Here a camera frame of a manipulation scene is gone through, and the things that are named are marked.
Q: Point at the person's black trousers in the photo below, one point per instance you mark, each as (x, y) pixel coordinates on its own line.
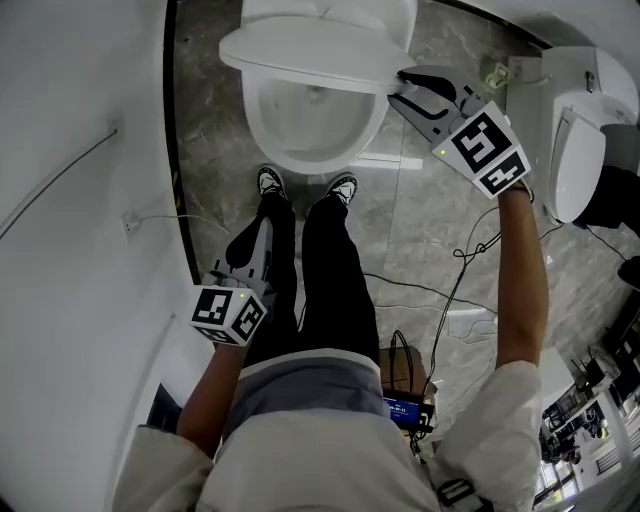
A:
(325, 280)

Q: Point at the person's cream grey shirt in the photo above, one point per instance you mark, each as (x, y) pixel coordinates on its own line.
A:
(310, 475)

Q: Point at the white one-piece toilet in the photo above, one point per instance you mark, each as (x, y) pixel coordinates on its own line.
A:
(575, 165)

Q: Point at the person's shoe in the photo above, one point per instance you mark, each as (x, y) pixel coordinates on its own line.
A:
(270, 181)
(344, 187)

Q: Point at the blue screen device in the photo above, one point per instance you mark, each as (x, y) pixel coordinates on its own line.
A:
(400, 410)

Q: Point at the person's left forearm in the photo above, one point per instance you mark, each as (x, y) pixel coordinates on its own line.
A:
(210, 400)

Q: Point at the person's right shoe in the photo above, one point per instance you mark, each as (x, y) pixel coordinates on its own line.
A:
(344, 187)

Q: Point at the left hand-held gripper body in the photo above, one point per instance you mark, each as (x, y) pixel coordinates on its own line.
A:
(210, 310)

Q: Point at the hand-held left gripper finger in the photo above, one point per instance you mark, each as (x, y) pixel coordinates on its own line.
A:
(265, 260)
(232, 250)

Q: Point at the person's left shoe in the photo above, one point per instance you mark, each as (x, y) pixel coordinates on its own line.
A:
(270, 181)

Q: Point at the white wall socket with plug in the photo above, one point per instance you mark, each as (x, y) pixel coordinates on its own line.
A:
(131, 223)

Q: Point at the person's right forearm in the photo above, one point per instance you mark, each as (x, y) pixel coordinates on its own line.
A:
(520, 280)

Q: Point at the white compact toilet body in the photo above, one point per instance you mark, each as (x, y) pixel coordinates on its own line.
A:
(310, 162)

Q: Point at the white table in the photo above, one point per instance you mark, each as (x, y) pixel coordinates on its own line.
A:
(557, 370)

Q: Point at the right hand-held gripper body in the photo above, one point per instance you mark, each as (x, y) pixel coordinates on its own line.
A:
(480, 145)

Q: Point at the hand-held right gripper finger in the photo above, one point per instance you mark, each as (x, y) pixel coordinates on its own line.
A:
(435, 80)
(420, 122)

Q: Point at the cardboard box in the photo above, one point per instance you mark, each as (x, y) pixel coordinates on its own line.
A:
(422, 370)

